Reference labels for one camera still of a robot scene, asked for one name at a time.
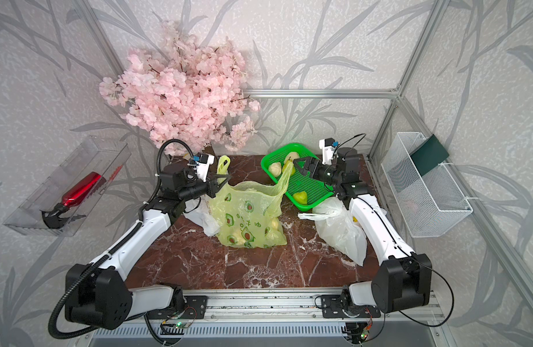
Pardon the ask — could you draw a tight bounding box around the red spray bottle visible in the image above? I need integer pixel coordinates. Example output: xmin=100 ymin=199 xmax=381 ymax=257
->
xmin=42 ymin=171 xmax=106 ymax=229

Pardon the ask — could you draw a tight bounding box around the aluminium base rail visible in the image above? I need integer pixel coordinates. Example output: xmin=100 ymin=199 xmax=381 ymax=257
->
xmin=77 ymin=287 xmax=445 ymax=324

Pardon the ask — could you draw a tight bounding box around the pink cherry blossom bouquet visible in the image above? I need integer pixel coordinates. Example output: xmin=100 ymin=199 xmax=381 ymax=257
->
xmin=99 ymin=21 xmax=261 ymax=152

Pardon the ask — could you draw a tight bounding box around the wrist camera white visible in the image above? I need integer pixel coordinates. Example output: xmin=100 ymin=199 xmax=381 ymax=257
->
xmin=190 ymin=153 xmax=215 ymax=182
xmin=318 ymin=137 xmax=339 ymax=166

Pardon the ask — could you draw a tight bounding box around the green pear front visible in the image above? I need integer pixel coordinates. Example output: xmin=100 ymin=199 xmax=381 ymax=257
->
xmin=292 ymin=191 xmax=308 ymax=205

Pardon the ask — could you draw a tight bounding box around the dark green card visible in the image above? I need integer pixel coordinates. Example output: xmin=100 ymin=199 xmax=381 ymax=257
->
xmin=410 ymin=134 xmax=449 ymax=176

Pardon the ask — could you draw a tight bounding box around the white wire mesh basket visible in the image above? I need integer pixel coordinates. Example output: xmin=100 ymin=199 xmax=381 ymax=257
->
xmin=381 ymin=132 xmax=473 ymax=238

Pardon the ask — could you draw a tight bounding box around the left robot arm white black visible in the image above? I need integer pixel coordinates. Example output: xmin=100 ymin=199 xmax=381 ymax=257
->
xmin=48 ymin=163 xmax=230 ymax=340

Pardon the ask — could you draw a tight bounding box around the green avocado plastic bag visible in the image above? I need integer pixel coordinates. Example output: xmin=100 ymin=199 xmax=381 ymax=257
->
xmin=209 ymin=164 xmax=294 ymax=249

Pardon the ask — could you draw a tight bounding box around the white pear left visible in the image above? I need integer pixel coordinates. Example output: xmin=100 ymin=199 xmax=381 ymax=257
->
xmin=268 ymin=162 xmax=282 ymax=177

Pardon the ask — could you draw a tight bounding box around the white printed plastic bag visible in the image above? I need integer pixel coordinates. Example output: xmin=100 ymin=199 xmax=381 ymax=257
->
xmin=298 ymin=195 xmax=394 ymax=266

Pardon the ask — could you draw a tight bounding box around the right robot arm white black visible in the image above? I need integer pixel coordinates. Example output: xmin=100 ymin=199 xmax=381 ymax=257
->
xmin=293 ymin=146 xmax=433 ymax=313

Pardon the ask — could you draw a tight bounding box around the green plastic basket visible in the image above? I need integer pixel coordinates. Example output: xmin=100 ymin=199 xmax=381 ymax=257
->
xmin=261 ymin=142 xmax=337 ymax=212

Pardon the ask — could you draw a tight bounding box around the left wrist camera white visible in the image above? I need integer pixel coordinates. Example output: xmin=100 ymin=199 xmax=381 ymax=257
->
xmin=190 ymin=153 xmax=215 ymax=182

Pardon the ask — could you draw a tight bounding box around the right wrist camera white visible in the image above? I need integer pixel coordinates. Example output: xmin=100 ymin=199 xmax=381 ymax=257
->
xmin=318 ymin=137 xmax=339 ymax=166

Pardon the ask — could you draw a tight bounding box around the clear wall tray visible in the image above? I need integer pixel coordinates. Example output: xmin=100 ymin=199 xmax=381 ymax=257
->
xmin=3 ymin=136 xmax=131 ymax=237

